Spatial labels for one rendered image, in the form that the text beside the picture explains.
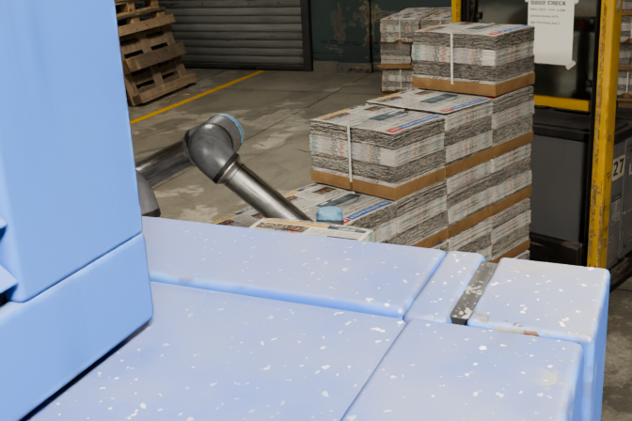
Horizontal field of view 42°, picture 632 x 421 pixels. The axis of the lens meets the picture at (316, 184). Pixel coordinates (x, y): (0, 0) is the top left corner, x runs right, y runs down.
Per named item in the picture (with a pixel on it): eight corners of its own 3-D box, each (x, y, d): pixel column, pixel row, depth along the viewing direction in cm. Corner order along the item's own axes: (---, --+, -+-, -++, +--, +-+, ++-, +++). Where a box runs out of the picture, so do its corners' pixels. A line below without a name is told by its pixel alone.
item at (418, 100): (364, 103, 302) (364, 101, 302) (412, 89, 321) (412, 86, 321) (446, 116, 277) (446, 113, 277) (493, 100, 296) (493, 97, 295)
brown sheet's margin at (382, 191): (310, 180, 289) (309, 168, 288) (363, 161, 309) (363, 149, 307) (395, 200, 264) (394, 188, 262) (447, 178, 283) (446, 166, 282)
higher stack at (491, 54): (414, 328, 355) (409, 29, 315) (453, 304, 375) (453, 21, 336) (491, 356, 329) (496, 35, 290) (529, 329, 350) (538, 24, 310)
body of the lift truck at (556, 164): (471, 269, 412) (472, 114, 387) (526, 236, 449) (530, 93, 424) (603, 306, 365) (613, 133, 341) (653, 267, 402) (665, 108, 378)
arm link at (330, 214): (339, 218, 216) (340, 257, 219) (345, 204, 226) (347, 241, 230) (309, 218, 217) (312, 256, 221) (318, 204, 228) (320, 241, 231)
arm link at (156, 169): (57, 196, 229) (218, 116, 213) (81, 180, 243) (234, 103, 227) (79, 233, 232) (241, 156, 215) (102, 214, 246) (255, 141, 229)
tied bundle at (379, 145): (309, 182, 289) (307, 118, 282) (364, 163, 309) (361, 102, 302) (394, 202, 264) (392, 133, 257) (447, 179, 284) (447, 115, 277)
